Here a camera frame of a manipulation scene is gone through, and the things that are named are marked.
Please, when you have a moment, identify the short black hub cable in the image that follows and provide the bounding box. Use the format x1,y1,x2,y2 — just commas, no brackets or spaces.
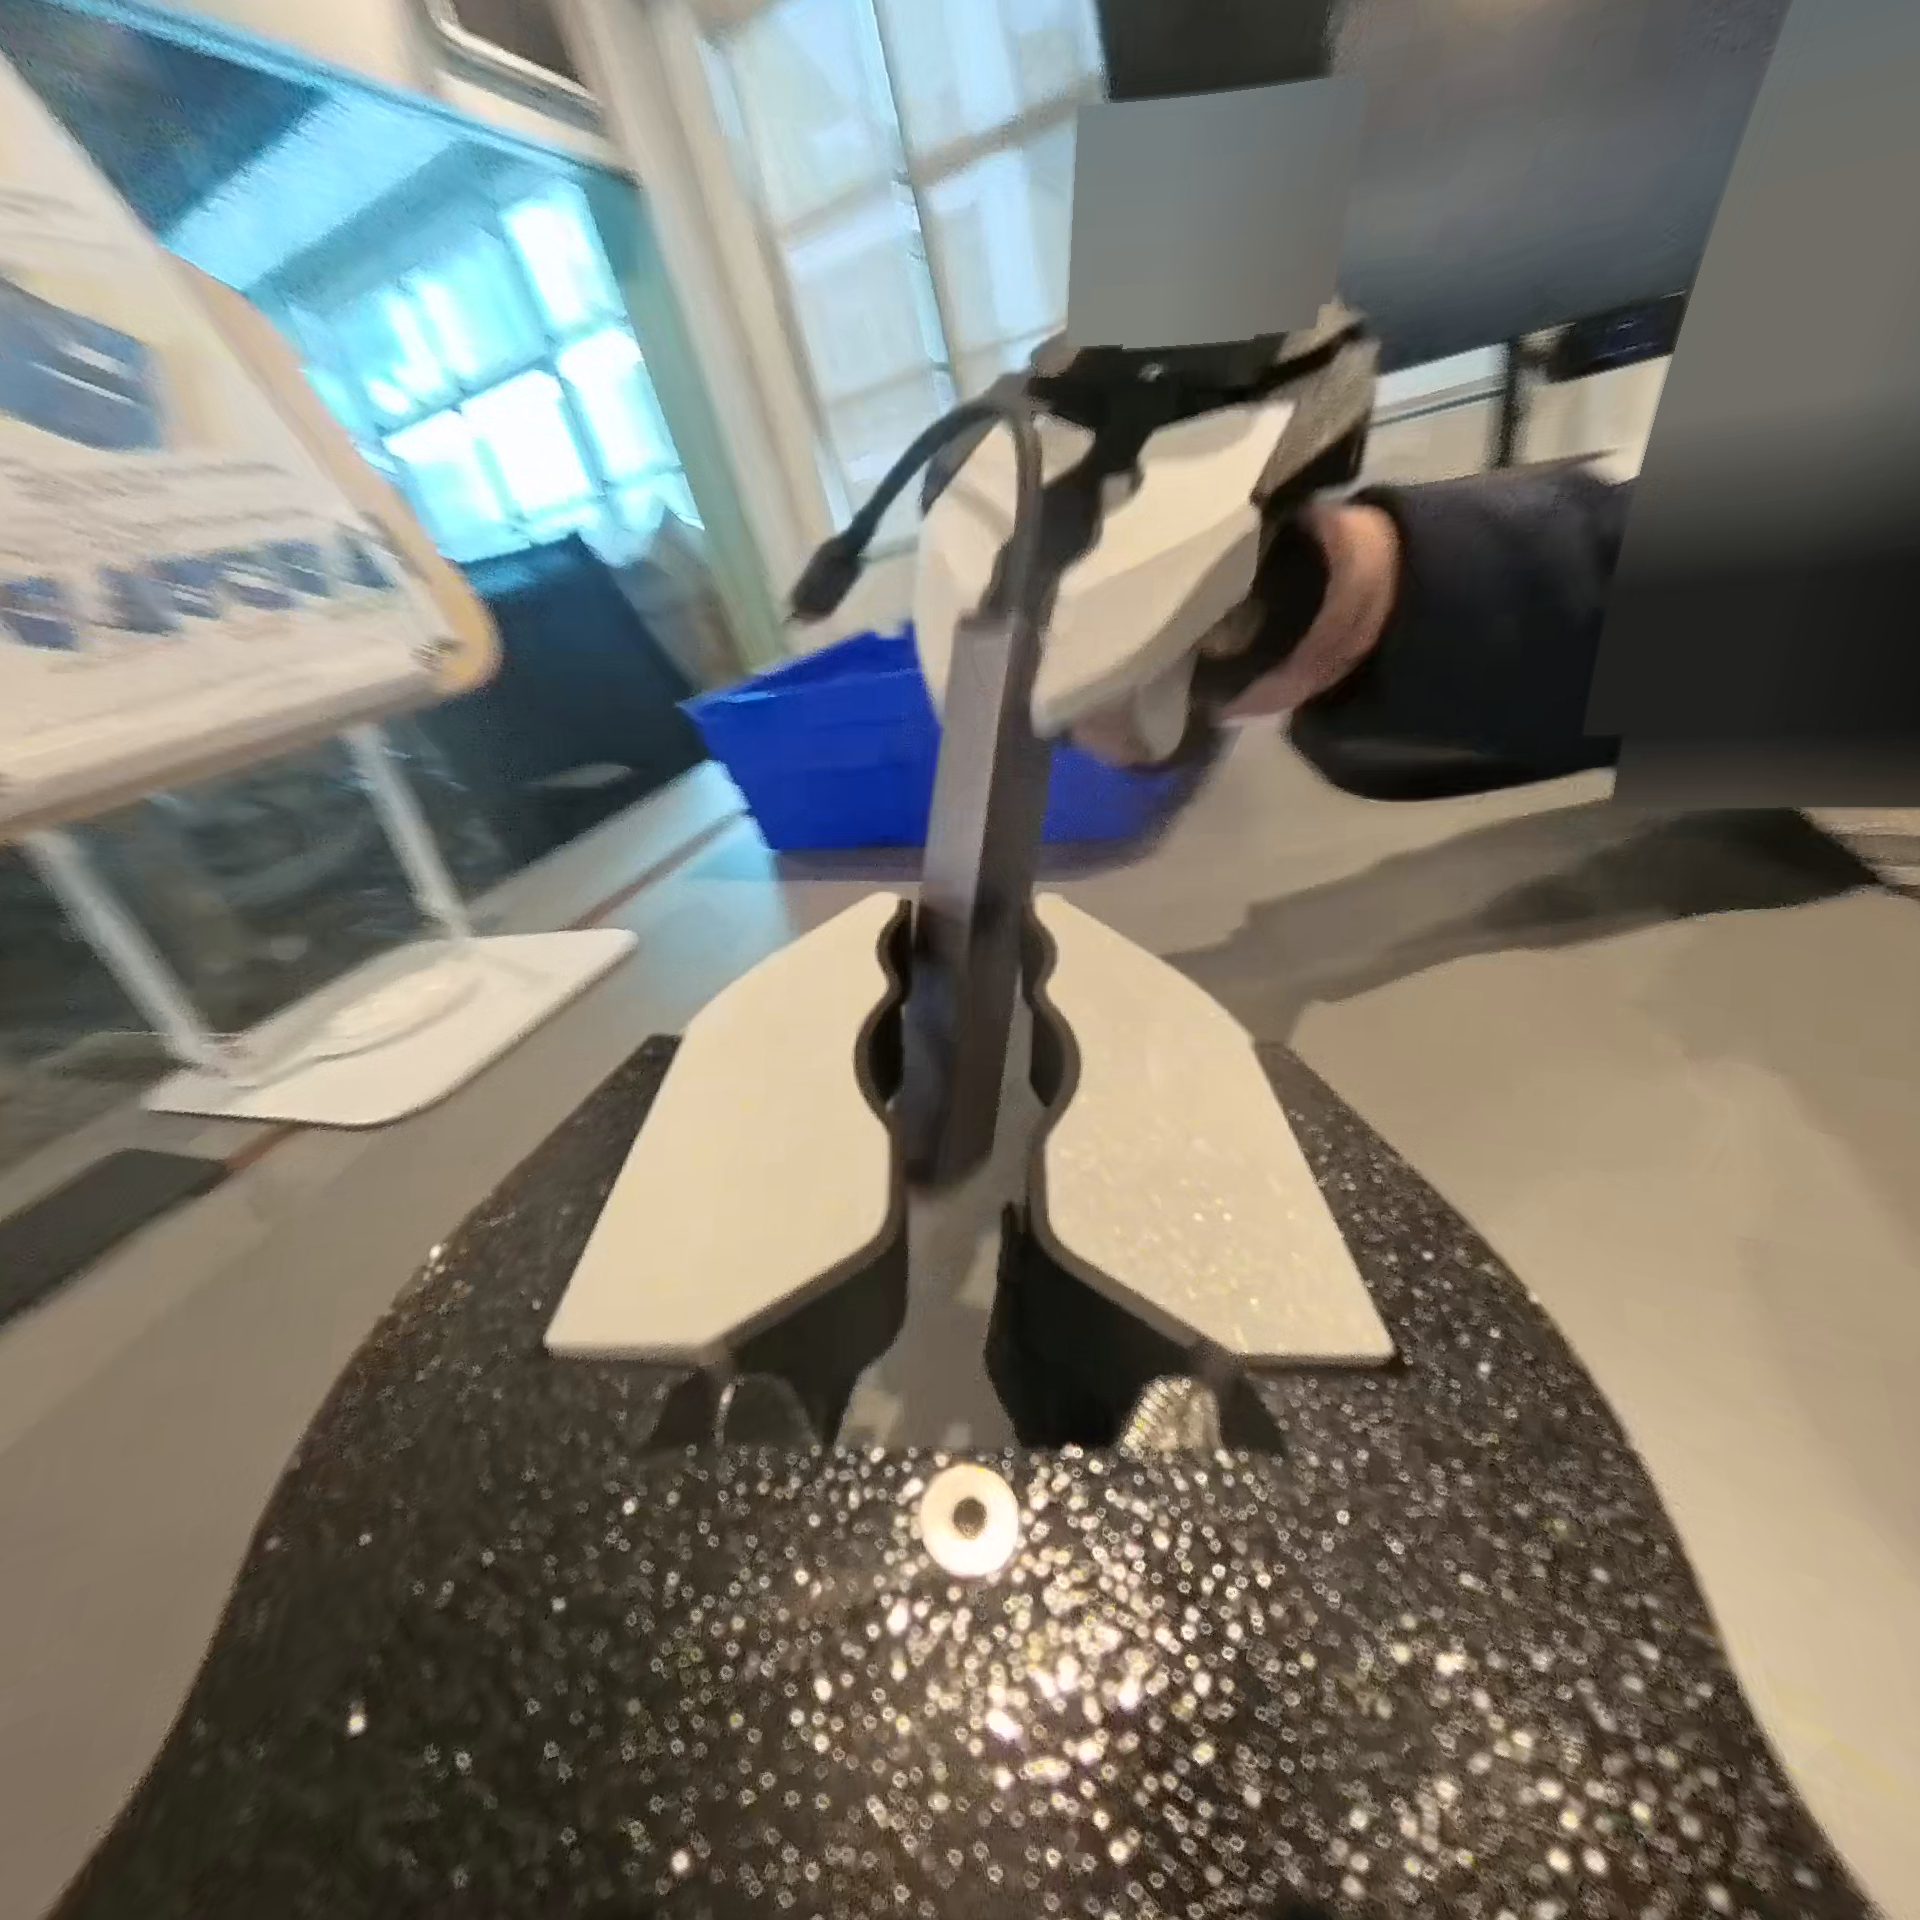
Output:
789,394,1054,628

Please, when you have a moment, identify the black desk pad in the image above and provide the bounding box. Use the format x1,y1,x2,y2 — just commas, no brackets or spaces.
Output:
0,1147,229,1326

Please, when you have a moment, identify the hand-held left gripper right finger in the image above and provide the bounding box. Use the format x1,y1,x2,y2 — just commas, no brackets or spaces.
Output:
990,891,1400,1443

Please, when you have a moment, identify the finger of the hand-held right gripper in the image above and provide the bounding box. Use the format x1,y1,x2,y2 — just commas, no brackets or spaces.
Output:
1030,399,1303,738
913,433,1035,661

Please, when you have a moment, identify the blue plastic bin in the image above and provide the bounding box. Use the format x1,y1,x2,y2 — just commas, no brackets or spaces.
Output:
679,628,1189,853

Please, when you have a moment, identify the wooden board with instruction sheet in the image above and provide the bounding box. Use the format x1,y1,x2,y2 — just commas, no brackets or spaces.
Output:
0,59,504,837

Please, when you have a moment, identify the white board stand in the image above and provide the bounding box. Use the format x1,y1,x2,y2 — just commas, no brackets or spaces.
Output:
16,720,642,1129

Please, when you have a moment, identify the dark grey usb hub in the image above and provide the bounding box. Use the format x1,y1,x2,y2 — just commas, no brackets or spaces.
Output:
901,605,1054,1190

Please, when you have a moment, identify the person's right hand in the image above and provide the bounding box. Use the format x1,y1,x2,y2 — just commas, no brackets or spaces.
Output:
1199,500,1408,728

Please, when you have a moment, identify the person's right forearm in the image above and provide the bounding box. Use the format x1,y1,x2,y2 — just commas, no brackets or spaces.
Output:
1287,460,1640,800

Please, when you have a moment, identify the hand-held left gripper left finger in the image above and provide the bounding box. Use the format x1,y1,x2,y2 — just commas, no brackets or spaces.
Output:
541,891,917,1443

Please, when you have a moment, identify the black office chair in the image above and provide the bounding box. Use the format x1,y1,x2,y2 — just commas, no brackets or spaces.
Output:
427,530,714,865

